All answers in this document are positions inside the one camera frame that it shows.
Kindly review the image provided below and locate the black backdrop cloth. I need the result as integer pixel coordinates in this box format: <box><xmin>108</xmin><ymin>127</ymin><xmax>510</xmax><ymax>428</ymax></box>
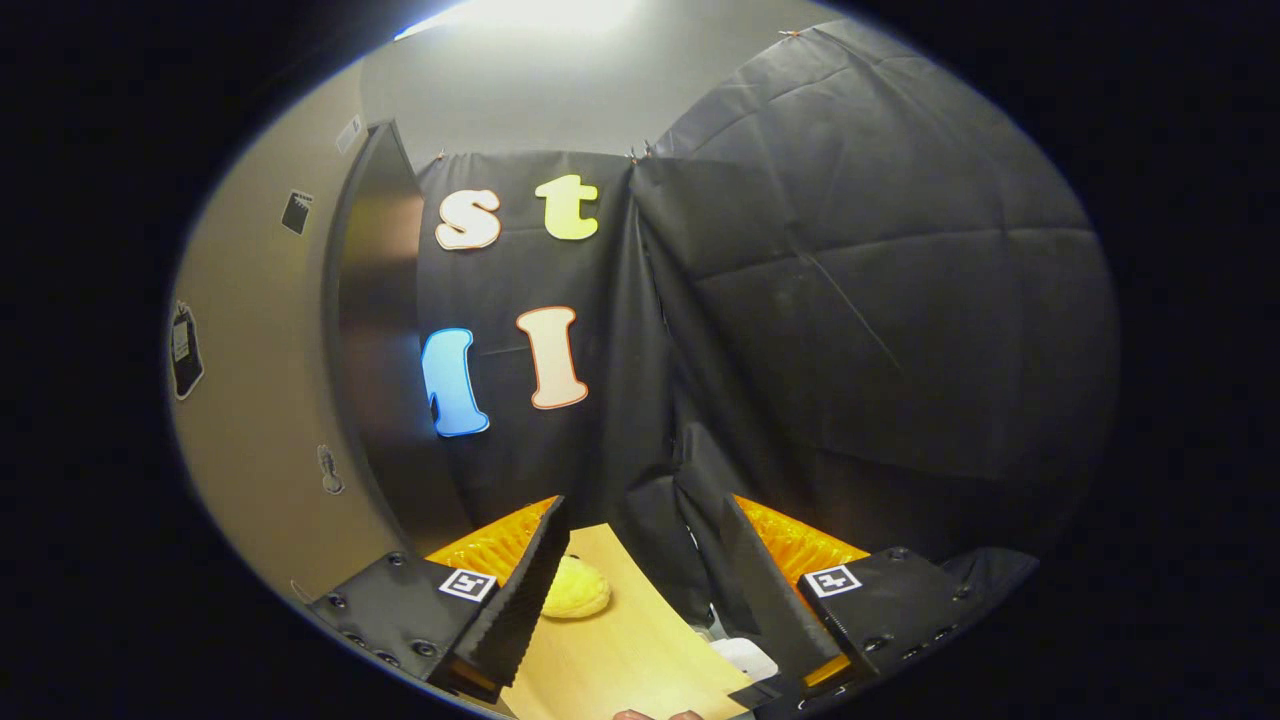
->
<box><xmin>415</xmin><ymin>20</ymin><xmax>1119</xmax><ymax>626</ymax></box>

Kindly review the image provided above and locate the ceiling light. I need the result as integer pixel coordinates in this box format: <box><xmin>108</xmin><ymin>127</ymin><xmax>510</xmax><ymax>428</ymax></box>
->
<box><xmin>395</xmin><ymin>0</ymin><xmax>641</xmax><ymax>41</ymax></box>

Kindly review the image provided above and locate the yellow fluffy lump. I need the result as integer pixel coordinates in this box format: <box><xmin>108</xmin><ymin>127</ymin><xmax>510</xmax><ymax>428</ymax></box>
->
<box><xmin>540</xmin><ymin>555</ymin><xmax>613</xmax><ymax>619</ymax></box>

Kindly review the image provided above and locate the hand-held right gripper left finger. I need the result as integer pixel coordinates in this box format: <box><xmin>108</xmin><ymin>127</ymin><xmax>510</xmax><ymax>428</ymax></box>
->
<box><xmin>308</xmin><ymin>495</ymin><xmax>571</xmax><ymax>701</ymax></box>

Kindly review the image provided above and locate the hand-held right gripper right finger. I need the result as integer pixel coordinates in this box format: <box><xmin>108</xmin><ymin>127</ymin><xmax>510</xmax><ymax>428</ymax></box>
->
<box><xmin>720</xmin><ymin>493</ymin><xmax>1001</xmax><ymax>701</ymax></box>

